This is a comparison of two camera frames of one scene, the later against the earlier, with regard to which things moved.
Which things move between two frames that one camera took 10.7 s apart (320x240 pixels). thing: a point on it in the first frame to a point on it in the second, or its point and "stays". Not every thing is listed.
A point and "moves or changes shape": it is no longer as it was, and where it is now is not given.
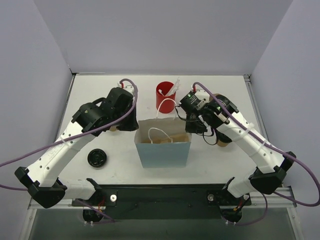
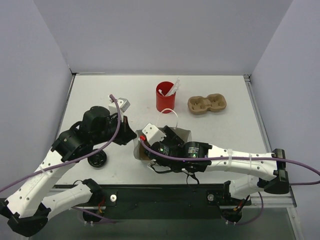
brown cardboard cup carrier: (165, 138) moves or changes shape
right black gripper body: (191, 125) to (171, 136)
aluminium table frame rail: (285, 198) stays
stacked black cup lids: (97, 158) stays
